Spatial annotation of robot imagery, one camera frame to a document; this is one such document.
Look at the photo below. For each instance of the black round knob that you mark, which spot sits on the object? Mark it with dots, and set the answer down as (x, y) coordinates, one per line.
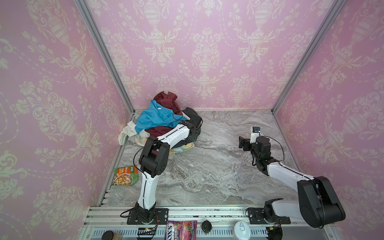
(206, 227)

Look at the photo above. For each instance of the white cloth garment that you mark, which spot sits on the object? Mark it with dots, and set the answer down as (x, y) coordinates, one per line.
(130, 131)

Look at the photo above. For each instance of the small electronics board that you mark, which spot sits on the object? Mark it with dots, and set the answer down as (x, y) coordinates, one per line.
(146, 232)

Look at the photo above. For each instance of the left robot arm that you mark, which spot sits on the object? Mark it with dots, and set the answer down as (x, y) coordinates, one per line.
(153, 162)

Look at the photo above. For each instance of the front aluminium rail frame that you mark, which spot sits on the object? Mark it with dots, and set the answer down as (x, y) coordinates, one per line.
(222, 218)

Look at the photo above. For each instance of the left corner aluminium post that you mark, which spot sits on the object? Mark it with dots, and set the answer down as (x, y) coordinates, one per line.
(102, 48)

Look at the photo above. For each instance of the right corner aluminium post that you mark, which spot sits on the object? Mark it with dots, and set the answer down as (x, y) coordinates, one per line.
(319, 35)

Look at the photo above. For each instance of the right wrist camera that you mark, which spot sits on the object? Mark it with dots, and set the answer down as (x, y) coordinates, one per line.
(255, 133)

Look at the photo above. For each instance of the teal blue shirt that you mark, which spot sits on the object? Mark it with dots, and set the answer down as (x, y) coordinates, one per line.
(157, 116)

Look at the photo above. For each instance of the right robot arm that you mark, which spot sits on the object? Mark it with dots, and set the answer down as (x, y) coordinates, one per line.
(318, 204)

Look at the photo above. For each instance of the corner aluminium post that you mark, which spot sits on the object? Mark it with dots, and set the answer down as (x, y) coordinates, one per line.
(102, 48)
(319, 35)

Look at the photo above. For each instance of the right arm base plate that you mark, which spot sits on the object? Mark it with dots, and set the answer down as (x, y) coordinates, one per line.
(260, 216)

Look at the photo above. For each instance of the green snack packet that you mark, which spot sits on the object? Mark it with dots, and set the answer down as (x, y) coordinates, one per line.
(125, 176)

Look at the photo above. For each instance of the maroon shirt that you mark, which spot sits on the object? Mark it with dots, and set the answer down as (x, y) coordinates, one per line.
(168, 101)

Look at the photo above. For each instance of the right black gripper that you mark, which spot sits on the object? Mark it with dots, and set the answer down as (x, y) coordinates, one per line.
(246, 143)

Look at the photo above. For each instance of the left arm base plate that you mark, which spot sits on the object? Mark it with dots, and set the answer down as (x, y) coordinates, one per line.
(148, 217)

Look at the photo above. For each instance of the pink candy bag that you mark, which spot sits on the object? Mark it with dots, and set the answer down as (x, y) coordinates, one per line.
(185, 230)

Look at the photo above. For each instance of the dark grey jeans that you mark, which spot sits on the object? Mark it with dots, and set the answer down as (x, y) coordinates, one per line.
(183, 134)

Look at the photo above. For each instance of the brown bottle with black cap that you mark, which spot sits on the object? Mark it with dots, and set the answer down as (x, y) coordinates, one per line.
(112, 235)

